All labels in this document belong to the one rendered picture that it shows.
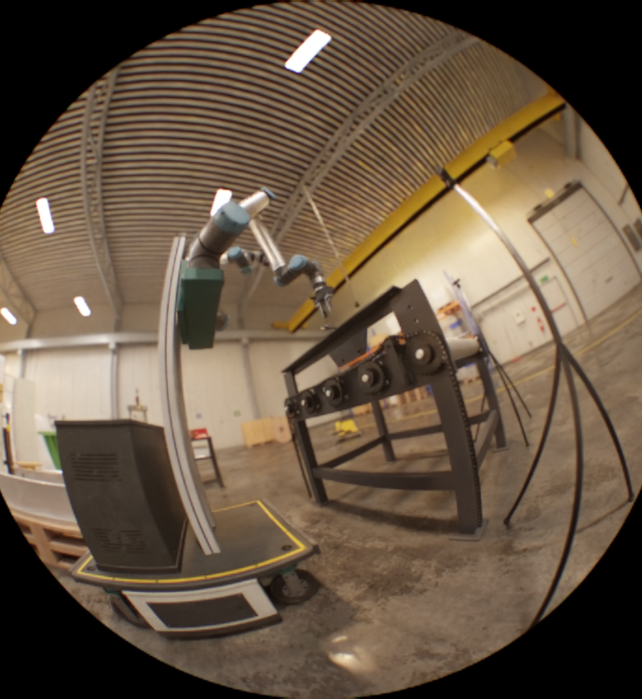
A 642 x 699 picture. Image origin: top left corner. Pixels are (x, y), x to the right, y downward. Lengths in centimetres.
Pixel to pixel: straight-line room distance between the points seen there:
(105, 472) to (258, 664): 74
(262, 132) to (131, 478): 786
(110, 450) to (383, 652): 97
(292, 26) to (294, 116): 347
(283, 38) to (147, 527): 839
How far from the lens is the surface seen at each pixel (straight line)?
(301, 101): 788
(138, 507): 76
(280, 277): 124
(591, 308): 1054
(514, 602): 87
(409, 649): 82
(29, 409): 355
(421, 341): 81
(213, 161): 806
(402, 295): 92
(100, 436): 77
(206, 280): 81
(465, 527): 109
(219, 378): 1139
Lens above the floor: 77
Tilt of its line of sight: 17 degrees up
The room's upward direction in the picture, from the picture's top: 16 degrees counter-clockwise
